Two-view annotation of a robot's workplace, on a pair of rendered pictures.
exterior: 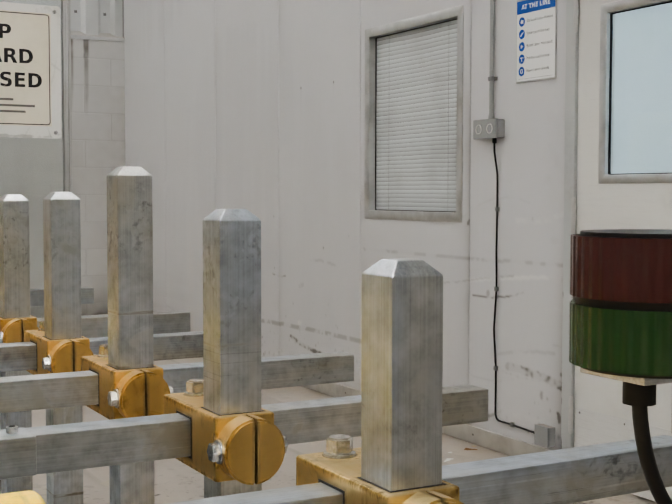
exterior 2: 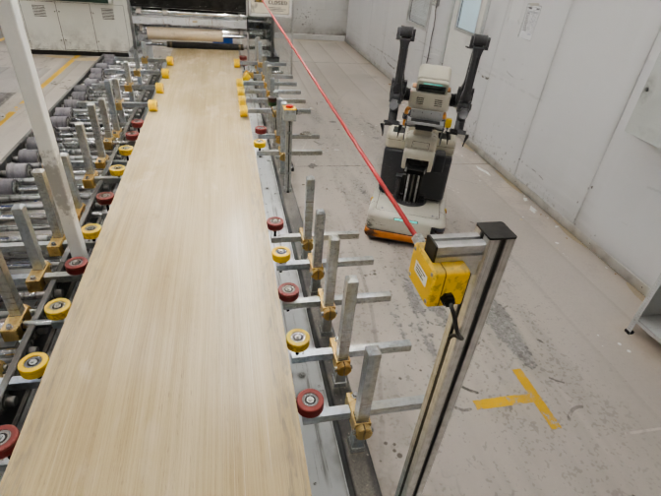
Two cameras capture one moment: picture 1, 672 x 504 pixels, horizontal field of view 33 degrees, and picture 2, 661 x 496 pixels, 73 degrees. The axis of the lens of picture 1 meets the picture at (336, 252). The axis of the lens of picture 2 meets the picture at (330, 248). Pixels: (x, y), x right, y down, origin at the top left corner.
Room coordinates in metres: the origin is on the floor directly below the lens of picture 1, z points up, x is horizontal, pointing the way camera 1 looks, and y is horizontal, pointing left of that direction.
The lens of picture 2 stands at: (-2.37, -1.30, 1.99)
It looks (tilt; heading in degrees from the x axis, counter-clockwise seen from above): 34 degrees down; 14
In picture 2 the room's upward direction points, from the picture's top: 5 degrees clockwise
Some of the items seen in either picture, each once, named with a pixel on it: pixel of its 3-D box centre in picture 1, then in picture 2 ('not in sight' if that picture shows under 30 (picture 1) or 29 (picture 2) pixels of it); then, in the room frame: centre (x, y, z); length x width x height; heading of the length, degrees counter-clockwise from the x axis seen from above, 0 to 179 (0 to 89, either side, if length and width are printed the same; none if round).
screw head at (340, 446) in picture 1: (339, 445); not in sight; (0.72, 0.00, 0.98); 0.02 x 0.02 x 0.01
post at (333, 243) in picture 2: not in sight; (330, 289); (-1.10, -1.00, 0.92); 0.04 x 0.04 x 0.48; 29
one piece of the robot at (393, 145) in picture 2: not in sight; (416, 159); (1.14, -1.08, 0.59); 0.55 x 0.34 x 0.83; 95
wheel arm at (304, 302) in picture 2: not in sight; (337, 300); (-1.04, -1.02, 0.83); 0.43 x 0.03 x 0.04; 119
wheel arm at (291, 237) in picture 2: not in sight; (315, 236); (-0.61, -0.78, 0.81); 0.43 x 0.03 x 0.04; 119
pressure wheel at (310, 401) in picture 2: not in sight; (309, 410); (-1.58, -1.09, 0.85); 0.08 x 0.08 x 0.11
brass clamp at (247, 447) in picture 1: (221, 435); not in sight; (0.89, 0.09, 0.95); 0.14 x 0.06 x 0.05; 29
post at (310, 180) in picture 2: not in sight; (308, 223); (-0.66, -0.76, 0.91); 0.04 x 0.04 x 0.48; 29
